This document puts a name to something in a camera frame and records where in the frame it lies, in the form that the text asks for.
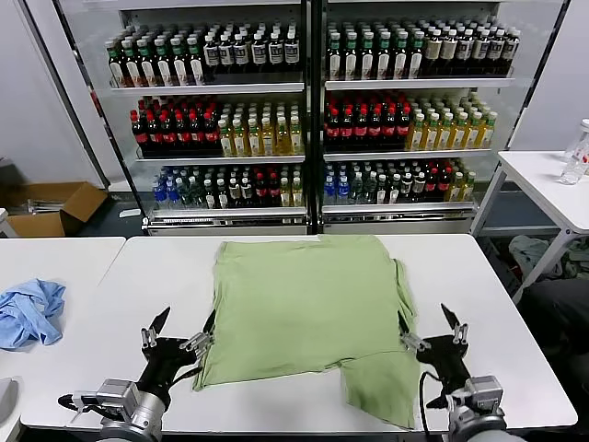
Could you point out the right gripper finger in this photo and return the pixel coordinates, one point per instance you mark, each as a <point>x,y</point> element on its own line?
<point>460,333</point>
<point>410,341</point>

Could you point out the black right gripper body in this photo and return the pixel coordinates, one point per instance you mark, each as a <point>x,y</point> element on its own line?
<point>446,357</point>

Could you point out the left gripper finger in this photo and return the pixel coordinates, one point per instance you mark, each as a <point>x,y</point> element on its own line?
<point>154,329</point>
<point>200,343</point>

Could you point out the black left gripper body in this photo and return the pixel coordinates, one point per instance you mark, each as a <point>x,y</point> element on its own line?
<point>165,357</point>

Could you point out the green polo shirt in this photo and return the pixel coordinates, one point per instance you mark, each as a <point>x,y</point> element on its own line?
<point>299,299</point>

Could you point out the grey green cloth pile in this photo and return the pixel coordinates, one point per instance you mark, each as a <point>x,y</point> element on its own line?
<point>529,251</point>

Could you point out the small white floor object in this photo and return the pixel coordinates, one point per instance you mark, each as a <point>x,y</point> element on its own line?
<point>129,213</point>

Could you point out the glass front beverage cooler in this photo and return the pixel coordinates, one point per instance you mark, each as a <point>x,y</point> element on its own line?
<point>396,223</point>
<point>221,224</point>

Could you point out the crumpled light blue shirt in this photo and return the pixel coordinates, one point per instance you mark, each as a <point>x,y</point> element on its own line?
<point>27,313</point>

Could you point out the blue water bottle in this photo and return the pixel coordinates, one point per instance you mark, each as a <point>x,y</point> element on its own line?
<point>343,193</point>
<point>172,195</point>
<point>159,195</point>
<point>330,193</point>

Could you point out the clear green water bottle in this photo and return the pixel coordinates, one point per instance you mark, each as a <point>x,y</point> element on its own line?
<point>370,191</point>
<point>198,197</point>
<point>185,197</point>
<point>356,192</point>

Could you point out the white cap dark drink bottle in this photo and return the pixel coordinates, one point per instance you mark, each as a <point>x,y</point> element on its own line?
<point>394,191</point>
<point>210,198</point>
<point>406,188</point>
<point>382,192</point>
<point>419,186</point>
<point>234,191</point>
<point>222,198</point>
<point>247,189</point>

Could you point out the yellow juice bottle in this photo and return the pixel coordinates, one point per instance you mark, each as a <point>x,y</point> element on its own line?
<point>488,132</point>
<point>254,139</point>
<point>455,189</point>
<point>468,188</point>
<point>416,136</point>
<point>430,135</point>
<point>283,138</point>
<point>225,140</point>
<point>269,139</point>
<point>285,195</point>
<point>445,135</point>
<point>239,140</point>
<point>297,195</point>
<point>296,137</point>
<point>474,133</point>
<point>459,134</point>

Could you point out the open cardboard box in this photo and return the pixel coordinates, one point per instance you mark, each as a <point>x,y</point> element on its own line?
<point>78,202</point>

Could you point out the red cap cola bottle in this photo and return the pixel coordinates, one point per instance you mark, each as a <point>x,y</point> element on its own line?
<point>261,191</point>
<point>274,191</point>
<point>347,129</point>
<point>211,131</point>
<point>403,125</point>
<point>333,129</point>
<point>198,131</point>
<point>390,126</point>
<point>139,133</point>
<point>361,128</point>
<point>183,132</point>
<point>154,133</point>
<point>169,132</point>
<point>376,127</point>
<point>432,184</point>
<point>445,184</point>

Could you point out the white side table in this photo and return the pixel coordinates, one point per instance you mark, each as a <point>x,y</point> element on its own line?
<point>529,170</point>

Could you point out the white furniture piece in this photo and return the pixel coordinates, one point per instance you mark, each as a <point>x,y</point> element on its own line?
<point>7,225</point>

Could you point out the clear plastic water bottle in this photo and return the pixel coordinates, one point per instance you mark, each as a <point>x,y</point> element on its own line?
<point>573,172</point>

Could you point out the clear bottle with red label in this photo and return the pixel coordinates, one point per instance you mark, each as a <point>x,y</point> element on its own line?
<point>577,140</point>

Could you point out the open glass cooler door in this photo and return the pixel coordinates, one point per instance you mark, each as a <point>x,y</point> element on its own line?
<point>529,55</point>
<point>80,92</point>

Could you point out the green cap dark tea bottle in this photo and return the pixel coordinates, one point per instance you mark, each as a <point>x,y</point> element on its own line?
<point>132,69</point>
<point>401,59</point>
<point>148,68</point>
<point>417,58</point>
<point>350,60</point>
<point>196,66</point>
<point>116,69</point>
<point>181,66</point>
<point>164,67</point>
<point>384,60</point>
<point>367,60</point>
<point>334,60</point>

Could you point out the white label dark drink bottle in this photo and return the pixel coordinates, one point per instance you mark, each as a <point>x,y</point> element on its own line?
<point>258,52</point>
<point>211,55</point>
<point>292,50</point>
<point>227,54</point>
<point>275,51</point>
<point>242,53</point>

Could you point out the beige label dark drink bottle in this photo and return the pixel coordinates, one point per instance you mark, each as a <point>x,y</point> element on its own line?
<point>511,49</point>
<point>432,50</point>
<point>497,50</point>
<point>465,50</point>
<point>481,50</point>
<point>449,50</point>

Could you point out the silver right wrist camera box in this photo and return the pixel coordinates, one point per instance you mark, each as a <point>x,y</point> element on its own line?
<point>485,391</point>

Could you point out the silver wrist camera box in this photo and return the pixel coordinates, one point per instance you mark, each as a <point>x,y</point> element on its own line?
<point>485,391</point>
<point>115,396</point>

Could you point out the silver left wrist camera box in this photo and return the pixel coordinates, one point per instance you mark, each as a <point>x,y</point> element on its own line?
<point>115,396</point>

